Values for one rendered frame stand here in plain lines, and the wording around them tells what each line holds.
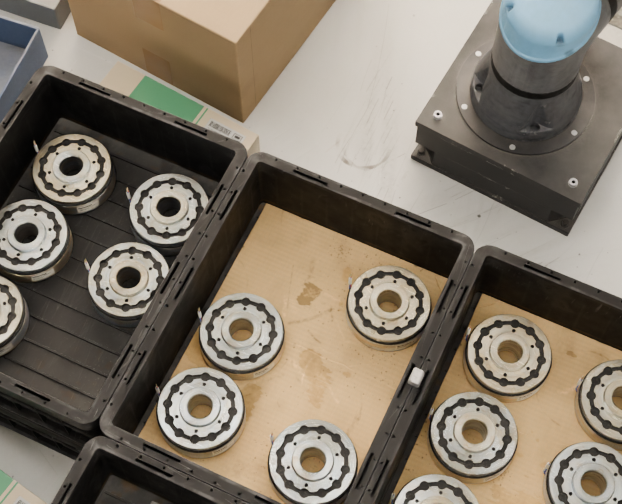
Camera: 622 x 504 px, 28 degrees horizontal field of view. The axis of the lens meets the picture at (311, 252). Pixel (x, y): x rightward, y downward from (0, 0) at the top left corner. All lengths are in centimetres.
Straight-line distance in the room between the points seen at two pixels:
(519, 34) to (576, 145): 23
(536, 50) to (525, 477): 51
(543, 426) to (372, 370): 21
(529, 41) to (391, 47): 40
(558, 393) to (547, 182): 31
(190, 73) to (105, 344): 45
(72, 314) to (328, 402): 34
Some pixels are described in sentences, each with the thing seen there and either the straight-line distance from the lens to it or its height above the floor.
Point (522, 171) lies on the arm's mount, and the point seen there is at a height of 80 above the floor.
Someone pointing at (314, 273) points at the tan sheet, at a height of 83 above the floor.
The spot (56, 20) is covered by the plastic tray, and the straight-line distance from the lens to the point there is 195.
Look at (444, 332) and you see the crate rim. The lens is 145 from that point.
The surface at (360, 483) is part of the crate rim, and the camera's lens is 138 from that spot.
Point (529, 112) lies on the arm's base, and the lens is 168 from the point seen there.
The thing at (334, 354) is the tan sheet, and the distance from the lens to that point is 154.
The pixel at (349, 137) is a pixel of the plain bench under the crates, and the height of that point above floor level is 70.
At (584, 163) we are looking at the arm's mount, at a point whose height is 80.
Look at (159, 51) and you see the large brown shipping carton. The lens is 182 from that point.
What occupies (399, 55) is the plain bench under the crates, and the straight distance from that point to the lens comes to 191.
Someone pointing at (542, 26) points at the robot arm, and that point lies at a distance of 156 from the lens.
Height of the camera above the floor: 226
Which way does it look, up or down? 64 degrees down
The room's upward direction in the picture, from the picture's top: straight up
